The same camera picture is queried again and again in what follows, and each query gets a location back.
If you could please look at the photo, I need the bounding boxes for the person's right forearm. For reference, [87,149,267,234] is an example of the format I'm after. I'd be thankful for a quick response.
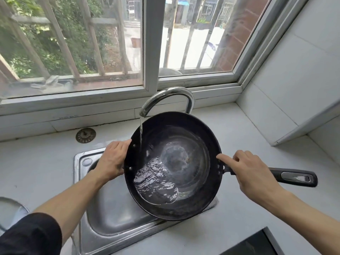
[265,189,340,255]

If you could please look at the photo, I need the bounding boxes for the white work glove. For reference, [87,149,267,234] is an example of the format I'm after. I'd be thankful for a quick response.
[30,75,74,91]

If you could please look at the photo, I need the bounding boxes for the glass pot lid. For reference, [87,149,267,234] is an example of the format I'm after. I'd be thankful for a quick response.
[0,197,30,233]

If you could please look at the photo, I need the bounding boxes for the black wok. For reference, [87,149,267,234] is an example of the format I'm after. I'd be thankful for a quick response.
[123,111,318,221]

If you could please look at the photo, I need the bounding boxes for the black glass gas stove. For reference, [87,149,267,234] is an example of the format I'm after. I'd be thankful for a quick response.
[220,227,285,255]

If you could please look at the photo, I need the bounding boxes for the round metal sink strainer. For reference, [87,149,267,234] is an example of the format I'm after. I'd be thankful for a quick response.
[75,128,97,144]

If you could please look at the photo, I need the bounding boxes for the window security bars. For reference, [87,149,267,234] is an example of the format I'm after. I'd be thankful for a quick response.
[0,0,232,80]

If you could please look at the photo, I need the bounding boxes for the white framed window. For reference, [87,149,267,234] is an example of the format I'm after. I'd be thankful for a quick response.
[0,0,311,116]

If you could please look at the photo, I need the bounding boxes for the person's left hand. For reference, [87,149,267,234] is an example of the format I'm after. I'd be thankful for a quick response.
[93,138,132,183]

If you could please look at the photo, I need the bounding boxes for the chrome faucet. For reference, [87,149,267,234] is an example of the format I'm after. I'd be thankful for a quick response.
[139,86,195,118]

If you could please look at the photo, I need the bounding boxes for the person's right hand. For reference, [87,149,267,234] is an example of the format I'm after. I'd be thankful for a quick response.
[216,150,286,208]

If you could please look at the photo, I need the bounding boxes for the person's left forearm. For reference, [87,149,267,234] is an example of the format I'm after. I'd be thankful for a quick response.
[33,171,107,247]

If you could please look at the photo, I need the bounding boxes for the stainless steel sink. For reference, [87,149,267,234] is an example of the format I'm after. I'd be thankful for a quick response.
[73,147,220,255]

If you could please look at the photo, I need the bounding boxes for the black shirt sleeve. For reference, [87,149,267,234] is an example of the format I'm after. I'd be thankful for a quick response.
[0,213,63,255]

